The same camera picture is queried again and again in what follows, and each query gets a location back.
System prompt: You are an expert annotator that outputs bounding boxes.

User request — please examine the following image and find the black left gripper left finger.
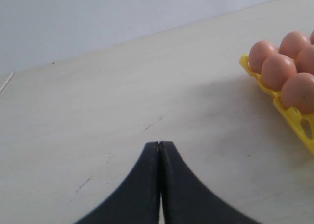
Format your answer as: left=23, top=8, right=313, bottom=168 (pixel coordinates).
left=77, top=142, right=160, bottom=224

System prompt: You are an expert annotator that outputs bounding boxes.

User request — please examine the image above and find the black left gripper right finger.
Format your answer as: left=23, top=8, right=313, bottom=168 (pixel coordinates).
left=159, top=141, right=256, bottom=224

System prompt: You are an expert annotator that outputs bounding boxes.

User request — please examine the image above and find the brown egg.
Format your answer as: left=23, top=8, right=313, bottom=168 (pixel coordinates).
left=295, top=45, right=314, bottom=75
left=261, top=54, right=297, bottom=92
left=248, top=40, right=279, bottom=74
left=279, top=31, right=311, bottom=60
left=281, top=73, right=314, bottom=114

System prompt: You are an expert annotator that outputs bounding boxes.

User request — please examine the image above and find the yellow plastic egg tray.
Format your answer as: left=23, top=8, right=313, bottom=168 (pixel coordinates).
left=239, top=54, right=314, bottom=154

